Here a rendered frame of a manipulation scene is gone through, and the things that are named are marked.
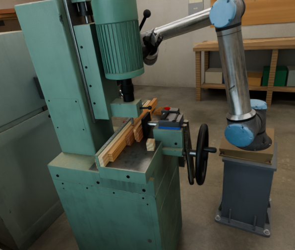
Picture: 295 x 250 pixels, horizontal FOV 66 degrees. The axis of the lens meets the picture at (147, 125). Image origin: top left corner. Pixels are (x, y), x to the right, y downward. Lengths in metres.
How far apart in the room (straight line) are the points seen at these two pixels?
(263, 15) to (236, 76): 2.92
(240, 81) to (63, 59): 0.82
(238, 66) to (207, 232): 1.17
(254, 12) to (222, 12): 2.94
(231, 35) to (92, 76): 0.65
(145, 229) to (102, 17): 0.97
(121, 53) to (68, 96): 0.33
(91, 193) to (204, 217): 0.99
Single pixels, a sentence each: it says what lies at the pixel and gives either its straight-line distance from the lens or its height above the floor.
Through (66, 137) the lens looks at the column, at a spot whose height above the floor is 0.90.
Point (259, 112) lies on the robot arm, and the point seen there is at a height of 0.86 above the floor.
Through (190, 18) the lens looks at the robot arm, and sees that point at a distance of 1.42.
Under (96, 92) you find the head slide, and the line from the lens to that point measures 1.07.
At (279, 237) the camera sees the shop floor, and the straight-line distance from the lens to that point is 1.91.
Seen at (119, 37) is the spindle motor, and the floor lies 1.36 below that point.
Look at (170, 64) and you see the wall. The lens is 4.54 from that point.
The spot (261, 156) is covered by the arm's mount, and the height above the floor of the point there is 0.60.
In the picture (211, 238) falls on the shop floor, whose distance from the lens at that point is 1.81.
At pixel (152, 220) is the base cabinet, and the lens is 1.18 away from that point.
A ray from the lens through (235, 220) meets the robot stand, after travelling 1.89.
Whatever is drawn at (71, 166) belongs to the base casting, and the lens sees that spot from 1.20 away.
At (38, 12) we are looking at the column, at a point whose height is 1.48.
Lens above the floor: 1.45
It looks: 27 degrees down
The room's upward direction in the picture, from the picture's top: 7 degrees counter-clockwise
